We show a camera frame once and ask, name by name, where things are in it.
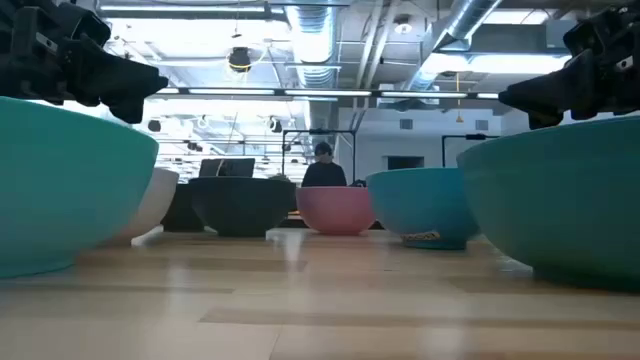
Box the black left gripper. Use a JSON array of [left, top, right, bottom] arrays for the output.
[[0, 0, 170, 125]]

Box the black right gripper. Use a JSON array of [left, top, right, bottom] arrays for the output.
[[498, 2, 640, 131]]

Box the teal bowl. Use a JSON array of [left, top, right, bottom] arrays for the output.
[[0, 95, 160, 280], [456, 115, 640, 294]]

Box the blue bowl with label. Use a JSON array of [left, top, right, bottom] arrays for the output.
[[366, 167, 480, 251]]

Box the pink bowl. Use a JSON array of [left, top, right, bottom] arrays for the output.
[[295, 185, 377, 237]]

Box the yellow hanging pendant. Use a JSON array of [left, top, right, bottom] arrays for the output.
[[454, 72, 464, 125]]

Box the white bowl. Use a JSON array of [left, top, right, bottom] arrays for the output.
[[102, 167, 180, 247]]

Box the black round ceiling device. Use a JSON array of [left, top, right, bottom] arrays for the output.
[[228, 46, 253, 74]]

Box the black computer monitor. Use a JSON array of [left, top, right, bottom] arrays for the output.
[[198, 157, 257, 179]]

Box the overhead light bar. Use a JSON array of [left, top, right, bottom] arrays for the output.
[[153, 87, 501, 100]]

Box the person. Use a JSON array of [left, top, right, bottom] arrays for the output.
[[301, 141, 348, 188]]

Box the black metal workstation frame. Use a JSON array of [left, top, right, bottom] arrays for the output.
[[281, 128, 357, 177], [441, 132, 501, 169]]

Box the silver ventilation duct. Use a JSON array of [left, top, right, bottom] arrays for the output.
[[403, 0, 503, 92], [283, 3, 342, 132]]

